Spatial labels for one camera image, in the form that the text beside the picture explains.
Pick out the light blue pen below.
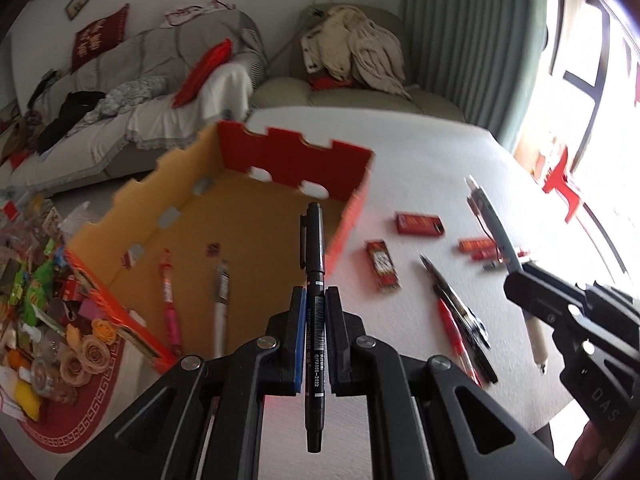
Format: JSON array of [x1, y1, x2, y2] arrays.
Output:
[[465, 176, 549, 374]]

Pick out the dark grey gel pen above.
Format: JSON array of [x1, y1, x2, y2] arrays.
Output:
[[420, 255, 490, 349]]

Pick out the black marker pen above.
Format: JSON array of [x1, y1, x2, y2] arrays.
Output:
[[299, 202, 326, 453], [433, 284, 498, 384]]

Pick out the slim red lighter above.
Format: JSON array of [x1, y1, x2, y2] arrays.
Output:
[[458, 237, 497, 254]]

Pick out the mahjong pattern lighter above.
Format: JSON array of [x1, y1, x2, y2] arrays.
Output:
[[366, 240, 400, 292]]

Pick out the pink red gel pen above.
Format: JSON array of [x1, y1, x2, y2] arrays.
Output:
[[160, 248, 183, 356]]

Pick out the red lighter gold characters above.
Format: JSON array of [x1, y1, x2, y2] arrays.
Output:
[[395, 212, 445, 237]]

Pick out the red patterned gel pen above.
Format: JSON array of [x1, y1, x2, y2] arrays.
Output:
[[471, 247, 503, 261]]

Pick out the person's right hand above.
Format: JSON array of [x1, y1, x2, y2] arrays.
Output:
[[565, 422, 611, 479]]

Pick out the red plastic chair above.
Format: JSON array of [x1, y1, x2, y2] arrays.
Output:
[[542, 146, 582, 223]]

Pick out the red cardboard fruit box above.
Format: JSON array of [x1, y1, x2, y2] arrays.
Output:
[[66, 122, 374, 372]]

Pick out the artificial peach roses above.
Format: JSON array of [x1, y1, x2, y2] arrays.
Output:
[[58, 318, 118, 388]]

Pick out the red round rug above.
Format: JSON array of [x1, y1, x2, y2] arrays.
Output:
[[17, 338, 125, 454]]

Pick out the green armchair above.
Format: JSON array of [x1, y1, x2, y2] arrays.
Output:
[[250, 3, 465, 122]]

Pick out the snack packets pile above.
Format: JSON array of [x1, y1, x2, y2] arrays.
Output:
[[1, 195, 94, 422]]

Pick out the green curtain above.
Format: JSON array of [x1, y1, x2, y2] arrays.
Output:
[[400, 0, 547, 151]]

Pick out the grey covered sofa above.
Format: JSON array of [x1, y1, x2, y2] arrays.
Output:
[[1, 10, 267, 195]]

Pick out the bright red cushion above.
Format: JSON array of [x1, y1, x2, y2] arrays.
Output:
[[171, 38, 232, 108]]

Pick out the beige clothes pile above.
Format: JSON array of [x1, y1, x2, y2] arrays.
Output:
[[300, 4, 409, 99]]

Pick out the dark red embroidered cushion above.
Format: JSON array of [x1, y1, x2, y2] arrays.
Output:
[[70, 4, 129, 73]]

